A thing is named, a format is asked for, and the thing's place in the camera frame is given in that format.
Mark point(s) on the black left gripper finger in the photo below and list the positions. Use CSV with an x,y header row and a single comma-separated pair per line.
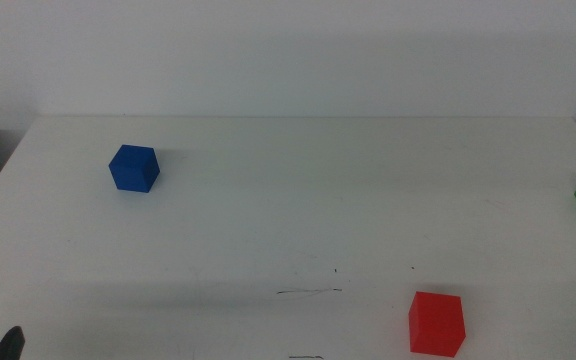
x,y
10,346

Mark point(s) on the blue cube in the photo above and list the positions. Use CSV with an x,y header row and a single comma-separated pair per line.
x,y
133,170

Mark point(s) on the red cube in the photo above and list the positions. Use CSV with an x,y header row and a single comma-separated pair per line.
x,y
436,325

